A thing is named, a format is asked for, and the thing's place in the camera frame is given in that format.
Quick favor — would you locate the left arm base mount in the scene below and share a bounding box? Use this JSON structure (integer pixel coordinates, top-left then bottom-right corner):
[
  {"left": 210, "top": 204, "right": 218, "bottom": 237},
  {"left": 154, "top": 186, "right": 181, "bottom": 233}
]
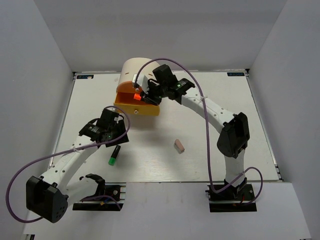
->
[{"left": 72, "top": 183, "right": 127, "bottom": 212}]

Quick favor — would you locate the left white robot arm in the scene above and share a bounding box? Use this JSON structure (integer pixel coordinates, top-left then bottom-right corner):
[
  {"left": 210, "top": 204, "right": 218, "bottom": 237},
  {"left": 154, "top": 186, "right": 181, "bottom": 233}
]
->
[{"left": 26, "top": 106, "right": 131, "bottom": 223}]

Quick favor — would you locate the purple cable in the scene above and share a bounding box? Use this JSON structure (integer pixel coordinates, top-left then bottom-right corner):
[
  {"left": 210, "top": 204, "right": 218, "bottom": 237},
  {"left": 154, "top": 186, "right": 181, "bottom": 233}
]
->
[
  {"left": 5, "top": 106, "right": 132, "bottom": 224},
  {"left": 134, "top": 58, "right": 265, "bottom": 195}
]

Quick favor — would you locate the orange highlighter marker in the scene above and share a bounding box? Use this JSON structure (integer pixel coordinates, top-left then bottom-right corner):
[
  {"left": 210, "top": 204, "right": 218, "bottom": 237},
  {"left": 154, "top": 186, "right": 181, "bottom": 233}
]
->
[{"left": 133, "top": 93, "right": 142, "bottom": 101}]

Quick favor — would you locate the green highlighter marker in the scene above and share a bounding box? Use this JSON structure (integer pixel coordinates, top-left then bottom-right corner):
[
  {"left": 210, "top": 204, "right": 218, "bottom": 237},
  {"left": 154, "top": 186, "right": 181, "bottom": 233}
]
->
[{"left": 108, "top": 145, "right": 121, "bottom": 166}]

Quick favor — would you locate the orange drawer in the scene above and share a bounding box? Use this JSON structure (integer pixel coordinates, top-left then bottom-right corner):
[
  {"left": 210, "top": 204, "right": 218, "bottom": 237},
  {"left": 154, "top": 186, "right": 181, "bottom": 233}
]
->
[{"left": 116, "top": 81, "right": 141, "bottom": 94}]

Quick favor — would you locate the right blue label sticker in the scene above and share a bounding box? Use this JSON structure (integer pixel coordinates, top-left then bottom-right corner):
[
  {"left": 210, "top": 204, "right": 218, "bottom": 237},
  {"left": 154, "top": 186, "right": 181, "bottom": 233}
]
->
[{"left": 227, "top": 72, "right": 245, "bottom": 77}]

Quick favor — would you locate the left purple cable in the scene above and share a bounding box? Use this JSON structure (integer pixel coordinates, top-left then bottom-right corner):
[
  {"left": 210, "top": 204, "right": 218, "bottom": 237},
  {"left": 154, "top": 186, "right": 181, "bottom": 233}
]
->
[{"left": 5, "top": 106, "right": 132, "bottom": 224}]

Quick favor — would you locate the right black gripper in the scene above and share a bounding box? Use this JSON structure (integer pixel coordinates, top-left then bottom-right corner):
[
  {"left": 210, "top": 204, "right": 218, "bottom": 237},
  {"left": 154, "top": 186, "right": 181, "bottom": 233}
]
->
[{"left": 141, "top": 80, "right": 168, "bottom": 106}]

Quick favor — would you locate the left blue label sticker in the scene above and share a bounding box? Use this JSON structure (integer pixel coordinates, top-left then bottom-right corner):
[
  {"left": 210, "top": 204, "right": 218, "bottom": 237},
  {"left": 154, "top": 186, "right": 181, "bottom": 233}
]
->
[{"left": 76, "top": 74, "right": 94, "bottom": 80}]

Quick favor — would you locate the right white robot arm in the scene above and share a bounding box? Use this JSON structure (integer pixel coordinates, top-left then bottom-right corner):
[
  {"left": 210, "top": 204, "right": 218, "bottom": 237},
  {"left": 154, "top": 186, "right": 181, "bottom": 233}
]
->
[{"left": 132, "top": 64, "right": 250, "bottom": 200}]

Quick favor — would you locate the pink eraser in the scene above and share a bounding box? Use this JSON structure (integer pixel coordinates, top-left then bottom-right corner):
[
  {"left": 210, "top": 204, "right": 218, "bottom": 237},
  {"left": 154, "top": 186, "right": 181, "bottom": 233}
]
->
[{"left": 174, "top": 139, "right": 185, "bottom": 154}]

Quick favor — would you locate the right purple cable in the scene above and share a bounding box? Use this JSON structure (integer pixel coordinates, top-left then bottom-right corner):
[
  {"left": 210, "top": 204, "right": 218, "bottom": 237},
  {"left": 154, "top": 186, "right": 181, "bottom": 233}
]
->
[{"left": 134, "top": 58, "right": 265, "bottom": 195}]

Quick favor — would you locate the yellow drawer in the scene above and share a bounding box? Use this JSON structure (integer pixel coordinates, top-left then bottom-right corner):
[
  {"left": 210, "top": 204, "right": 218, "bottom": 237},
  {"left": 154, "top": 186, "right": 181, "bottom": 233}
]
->
[{"left": 114, "top": 92, "right": 160, "bottom": 116}]

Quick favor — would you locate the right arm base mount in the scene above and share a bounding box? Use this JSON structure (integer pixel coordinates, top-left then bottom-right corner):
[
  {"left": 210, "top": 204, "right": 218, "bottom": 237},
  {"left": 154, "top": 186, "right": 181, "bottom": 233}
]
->
[{"left": 205, "top": 184, "right": 257, "bottom": 213}]

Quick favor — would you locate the cream round drawer organizer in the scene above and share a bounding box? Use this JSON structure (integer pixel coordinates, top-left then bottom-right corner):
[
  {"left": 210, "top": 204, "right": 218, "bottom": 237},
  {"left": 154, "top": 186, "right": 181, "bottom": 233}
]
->
[{"left": 118, "top": 57, "right": 160, "bottom": 86}]

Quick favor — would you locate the blue label sticker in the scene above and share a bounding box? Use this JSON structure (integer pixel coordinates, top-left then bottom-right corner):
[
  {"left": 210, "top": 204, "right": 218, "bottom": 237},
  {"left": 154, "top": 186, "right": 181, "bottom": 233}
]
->
[
  {"left": 227, "top": 72, "right": 245, "bottom": 77},
  {"left": 76, "top": 74, "right": 94, "bottom": 80}
]

